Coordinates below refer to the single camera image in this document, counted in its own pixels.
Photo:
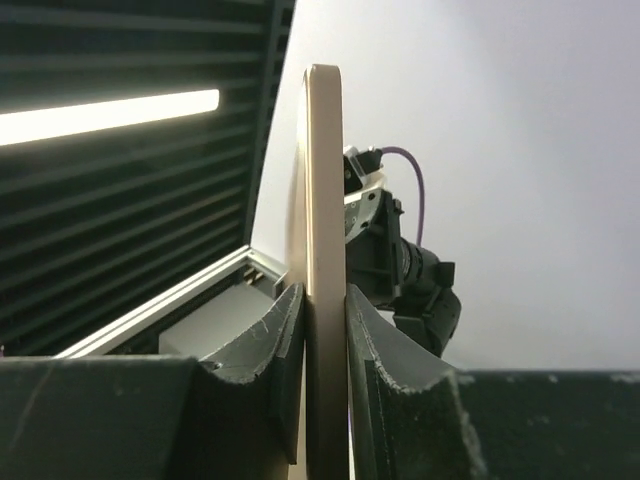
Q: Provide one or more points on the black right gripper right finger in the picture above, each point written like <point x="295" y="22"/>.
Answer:
<point x="413" y="416"/>

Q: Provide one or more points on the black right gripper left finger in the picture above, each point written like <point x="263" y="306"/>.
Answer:
<point x="234" y="415"/>

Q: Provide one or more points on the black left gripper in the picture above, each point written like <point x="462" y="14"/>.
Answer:
<point x="391" y="271"/>

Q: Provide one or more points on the gold square tin lid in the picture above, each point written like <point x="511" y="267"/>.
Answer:
<point x="315" y="256"/>

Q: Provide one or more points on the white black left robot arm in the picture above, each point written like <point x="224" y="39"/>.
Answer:
<point x="430" y="326"/>

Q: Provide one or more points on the ceiling light strip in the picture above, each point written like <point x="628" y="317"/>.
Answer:
<point x="43" y="124"/>

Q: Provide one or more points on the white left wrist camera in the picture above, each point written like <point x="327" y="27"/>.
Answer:
<point x="363" y="177"/>

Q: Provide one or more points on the aluminium frame rail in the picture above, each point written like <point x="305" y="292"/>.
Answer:
<point x="124" y="328"/>

